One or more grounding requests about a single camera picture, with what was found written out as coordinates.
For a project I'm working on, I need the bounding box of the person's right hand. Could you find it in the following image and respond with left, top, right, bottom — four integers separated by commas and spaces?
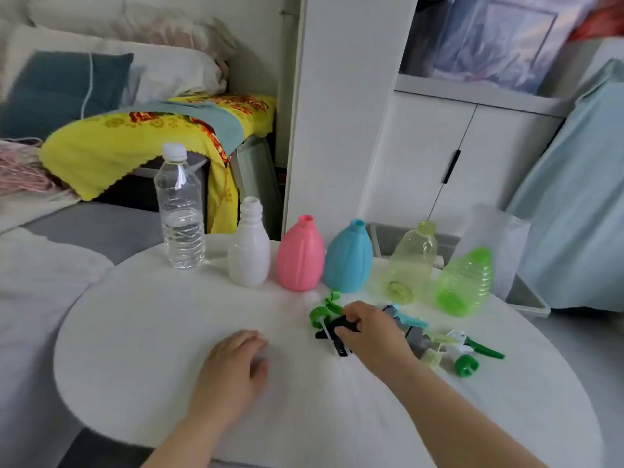
333, 300, 423, 382

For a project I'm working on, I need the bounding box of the person's left hand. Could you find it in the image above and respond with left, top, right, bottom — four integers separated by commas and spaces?
192, 330, 270, 424

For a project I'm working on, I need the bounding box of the grey blue spray head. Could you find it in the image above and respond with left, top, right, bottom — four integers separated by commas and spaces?
382, 302, 430, 359

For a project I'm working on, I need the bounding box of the black spray head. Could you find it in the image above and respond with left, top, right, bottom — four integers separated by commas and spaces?
314, 314, 361, 359

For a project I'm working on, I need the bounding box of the grey yellow spray head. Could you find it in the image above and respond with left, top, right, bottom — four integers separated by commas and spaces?
420, 331, 462, 370

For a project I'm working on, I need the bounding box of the translucent green spray head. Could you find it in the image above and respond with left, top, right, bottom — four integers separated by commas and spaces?
309, 290, 348, 332

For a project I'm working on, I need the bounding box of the yellow-green clear bottle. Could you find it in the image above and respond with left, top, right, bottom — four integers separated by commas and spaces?
380, 220, 439, 304

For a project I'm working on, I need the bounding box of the blue plastic bottle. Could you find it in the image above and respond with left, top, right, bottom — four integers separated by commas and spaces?
323, 218, 374, 294

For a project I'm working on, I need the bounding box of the white green spray head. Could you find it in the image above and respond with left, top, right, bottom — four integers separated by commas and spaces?
441, 330, 506, 379

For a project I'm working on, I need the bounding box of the green ribbed bottle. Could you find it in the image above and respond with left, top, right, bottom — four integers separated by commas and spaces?
434, 246, 494, 318

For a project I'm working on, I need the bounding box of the pink plastic bottle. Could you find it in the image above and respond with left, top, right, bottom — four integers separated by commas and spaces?
276, 214, 326, 292

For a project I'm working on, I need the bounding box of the white plastic bottle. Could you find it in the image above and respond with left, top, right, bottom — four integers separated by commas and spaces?
227, 196, 272, 288

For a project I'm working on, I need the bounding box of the person's right forearm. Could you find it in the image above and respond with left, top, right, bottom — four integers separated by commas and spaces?
387, 359, 549, 468

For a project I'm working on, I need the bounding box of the clear water bottle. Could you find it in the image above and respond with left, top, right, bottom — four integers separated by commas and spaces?
153, 142, 207, 270

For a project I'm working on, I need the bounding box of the grey plastic bin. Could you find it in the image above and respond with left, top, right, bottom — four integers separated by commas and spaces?
365, 222, 552, 319

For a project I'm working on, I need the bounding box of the translucent white plastic bag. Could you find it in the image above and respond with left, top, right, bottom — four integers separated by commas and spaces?
450, 203, 532, 302

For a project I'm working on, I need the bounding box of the grey plastic lid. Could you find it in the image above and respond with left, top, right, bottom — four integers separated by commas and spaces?
229, 136, 283, 239

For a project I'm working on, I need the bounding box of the white blanket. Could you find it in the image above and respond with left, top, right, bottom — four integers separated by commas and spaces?
0, 189, 118, 468

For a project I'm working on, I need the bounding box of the light blue curtain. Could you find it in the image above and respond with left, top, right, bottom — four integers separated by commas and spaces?
506, 58, 624, 313

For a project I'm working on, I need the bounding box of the white cabinet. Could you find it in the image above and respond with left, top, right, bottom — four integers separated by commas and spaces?
282, 0, 576, 235

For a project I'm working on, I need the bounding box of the teal towel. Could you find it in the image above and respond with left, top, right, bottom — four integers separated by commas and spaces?
119, 100, 244, 153

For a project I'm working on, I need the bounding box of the yellow floral cloth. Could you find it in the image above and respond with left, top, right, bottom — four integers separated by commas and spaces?
38, 94, 278, 235

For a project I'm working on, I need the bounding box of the pink striped fabric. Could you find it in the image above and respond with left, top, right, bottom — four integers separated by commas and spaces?
0, 138, 67, 196

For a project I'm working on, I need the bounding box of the white pillow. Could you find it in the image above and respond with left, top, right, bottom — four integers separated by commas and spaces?
5, 25, 229, 105

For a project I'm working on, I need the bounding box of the clear storage bag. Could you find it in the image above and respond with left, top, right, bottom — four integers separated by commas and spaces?
399, 0, 601, 96

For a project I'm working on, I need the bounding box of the dark teal pillow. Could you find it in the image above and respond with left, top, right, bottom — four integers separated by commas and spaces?
0, 51, 135, 141

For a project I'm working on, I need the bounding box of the red fabric item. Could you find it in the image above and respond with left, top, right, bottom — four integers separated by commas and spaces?
567, 0, 624, 42

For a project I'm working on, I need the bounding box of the black cabinet handle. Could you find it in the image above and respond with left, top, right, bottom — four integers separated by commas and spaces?
442, 149, 462, 185

